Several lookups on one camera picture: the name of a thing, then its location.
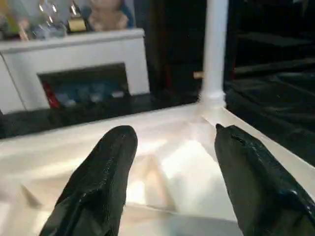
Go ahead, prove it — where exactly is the clear bag of dark parts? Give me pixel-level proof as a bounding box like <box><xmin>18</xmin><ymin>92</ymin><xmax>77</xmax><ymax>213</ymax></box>
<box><xmin>31</xmin><ymin>0</ymin><xmax>67</xmax><ymax>39</ymax></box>

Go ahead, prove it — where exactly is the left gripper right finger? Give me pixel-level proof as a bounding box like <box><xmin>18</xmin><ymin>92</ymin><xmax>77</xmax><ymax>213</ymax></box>
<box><xmin>214</xmin><ymin>123</ymin><xmax>315</xmax><ymax>236</ymax></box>

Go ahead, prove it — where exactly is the white cabinet with glass doors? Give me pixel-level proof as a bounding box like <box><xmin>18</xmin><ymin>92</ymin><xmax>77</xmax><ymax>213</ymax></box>
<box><xmin>0</xmin><ymin>28</ymin><xmax>151</xmax><ymax>116</ymax></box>

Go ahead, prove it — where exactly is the beige plush toy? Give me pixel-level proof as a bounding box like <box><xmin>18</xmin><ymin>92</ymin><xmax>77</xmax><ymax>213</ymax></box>
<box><xmin>88</xmin><ymin>0</ymin><xmax>129</xmax><ymax>32</ymax></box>

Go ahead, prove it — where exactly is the white plastic table top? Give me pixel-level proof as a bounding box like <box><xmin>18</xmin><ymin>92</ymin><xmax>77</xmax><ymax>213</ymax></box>
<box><xmin>0</xmin><ymin>102</ymin><xmax>315</xmax><ymax>236</ymax></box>

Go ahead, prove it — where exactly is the white plastic table leg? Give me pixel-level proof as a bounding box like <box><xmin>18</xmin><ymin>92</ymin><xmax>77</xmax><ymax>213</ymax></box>
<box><xmin>198</xmin><ymin>0</ymin><xmax>229</xmax><ymax>109</ymax></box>

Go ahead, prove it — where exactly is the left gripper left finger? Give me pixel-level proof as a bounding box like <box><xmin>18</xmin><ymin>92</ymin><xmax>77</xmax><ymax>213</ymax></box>
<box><xmin>39</xmin><ymin>125</ymin><xmax>139</xmax><ymax>236</ymax></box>

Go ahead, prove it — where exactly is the black mat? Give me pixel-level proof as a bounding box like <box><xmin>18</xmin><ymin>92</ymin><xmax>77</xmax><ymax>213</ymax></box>
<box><xmin>0</xmin><ymin>71</ymin><xmax>315</xmax><ymax>168</ymax></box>

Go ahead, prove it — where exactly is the small gold box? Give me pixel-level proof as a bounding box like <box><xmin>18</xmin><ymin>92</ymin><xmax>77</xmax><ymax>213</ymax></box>
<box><xmin>66</xmin><ymin>17</ymin><xmax>88</xmax><ymax>33</ymax></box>

